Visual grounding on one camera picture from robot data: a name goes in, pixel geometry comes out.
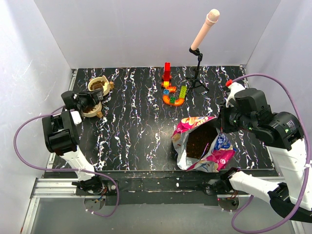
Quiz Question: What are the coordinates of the purple cable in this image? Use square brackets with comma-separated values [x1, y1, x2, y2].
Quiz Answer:
[13, 106, 120, 217]
[230, 74, 312, 234]

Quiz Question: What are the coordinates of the red toy block tower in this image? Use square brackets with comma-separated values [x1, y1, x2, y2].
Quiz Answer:
[161, 62, 172, 88]

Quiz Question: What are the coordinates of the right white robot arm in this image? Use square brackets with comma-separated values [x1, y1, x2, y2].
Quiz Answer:
[214, 104, 312, 223]

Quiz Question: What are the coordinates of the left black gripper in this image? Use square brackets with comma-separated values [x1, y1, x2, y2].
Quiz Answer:
[77, 90, 103, 111]

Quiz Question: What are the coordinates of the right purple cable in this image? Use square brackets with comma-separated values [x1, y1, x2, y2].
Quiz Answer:
[230, 74, 312, 234]

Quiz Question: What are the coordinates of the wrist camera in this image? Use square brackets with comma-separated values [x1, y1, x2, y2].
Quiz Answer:
[226, 80, 271, 114]
[61, 91, 81, 112]

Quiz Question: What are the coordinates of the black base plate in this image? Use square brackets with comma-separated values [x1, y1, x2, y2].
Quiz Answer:
[43, 170, 278, 207]

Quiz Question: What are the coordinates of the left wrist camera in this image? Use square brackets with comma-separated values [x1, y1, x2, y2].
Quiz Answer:
[61, 91, 81, 112]

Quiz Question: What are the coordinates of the lower yellow pet bowl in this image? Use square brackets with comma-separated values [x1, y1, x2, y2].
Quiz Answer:
[82, 102, 103, 118]

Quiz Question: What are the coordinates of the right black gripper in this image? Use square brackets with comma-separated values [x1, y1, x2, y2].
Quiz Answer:
[214, 100, 256, 134]

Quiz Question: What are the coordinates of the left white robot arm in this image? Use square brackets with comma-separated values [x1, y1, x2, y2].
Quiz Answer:
[42, 88, 105, 195]

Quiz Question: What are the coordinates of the black microphone stand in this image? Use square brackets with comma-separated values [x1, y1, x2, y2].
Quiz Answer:
[186, 48, 210, 95]

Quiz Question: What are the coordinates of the upper yellow pet bowl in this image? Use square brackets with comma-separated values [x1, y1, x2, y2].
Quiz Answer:
[88, 75, 114, 96]

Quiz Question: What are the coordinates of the pink microphone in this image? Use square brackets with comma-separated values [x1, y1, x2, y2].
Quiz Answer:
[190, 9, 220, 51]

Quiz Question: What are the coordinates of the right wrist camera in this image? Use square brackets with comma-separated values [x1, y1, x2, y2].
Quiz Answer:
[226, 80, 271, 114]

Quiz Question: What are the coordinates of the aluminium frame rail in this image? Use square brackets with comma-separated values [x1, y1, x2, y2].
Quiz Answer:
[20, 68, 305, 234]

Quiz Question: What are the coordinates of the pink pet food bag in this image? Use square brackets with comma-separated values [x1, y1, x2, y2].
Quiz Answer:
[171, 116, 236, 173]

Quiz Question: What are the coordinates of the yellow pet bowl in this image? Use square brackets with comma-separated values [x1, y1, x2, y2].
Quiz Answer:
[82, 102, 103, 118]
[88, 75, 114, 96]

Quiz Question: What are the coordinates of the colourful toy block track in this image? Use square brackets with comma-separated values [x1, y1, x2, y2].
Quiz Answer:
[162, 86, 187, 106]

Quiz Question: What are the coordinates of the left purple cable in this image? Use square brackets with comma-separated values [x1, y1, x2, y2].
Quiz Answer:
[13, 106, 120, 217]

